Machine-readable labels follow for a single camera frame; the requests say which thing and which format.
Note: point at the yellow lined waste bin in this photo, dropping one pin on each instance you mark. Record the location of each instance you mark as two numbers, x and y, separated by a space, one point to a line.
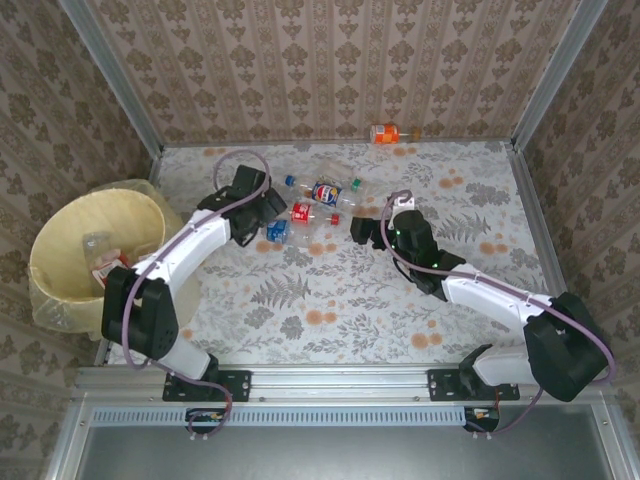
50 317

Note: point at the beige round bin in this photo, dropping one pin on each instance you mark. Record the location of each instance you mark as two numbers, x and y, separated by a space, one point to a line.
60 260

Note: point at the Pepsi bottle with blue cap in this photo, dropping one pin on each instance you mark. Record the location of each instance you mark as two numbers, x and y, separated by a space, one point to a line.
326 193

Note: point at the red label red cap bottle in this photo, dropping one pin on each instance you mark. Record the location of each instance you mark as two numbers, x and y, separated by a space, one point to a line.
300 212

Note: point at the grey metal panel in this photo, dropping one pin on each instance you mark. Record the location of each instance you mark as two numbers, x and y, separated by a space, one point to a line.
325 455

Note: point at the amber bottle red white label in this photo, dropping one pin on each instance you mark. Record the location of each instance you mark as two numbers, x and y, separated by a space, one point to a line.
107 267

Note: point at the clear bottle with green cap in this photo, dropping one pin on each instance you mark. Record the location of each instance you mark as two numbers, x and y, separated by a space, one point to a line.
356 184

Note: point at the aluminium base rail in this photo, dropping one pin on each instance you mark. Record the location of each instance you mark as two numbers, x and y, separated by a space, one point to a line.
340 385

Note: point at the clear bottle with white label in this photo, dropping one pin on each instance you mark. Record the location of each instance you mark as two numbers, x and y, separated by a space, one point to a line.
97 242

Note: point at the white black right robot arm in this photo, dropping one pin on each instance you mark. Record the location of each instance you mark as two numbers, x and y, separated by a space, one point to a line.
490 295

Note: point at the aluminium frame post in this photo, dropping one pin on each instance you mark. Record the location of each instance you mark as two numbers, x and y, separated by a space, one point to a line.
113 75
554 75

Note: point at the blue label white cap bottle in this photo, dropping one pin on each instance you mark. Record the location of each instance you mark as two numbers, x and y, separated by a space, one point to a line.
278 231

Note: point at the orange label bottle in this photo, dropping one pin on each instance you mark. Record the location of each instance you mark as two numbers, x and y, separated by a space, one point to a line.
385 134

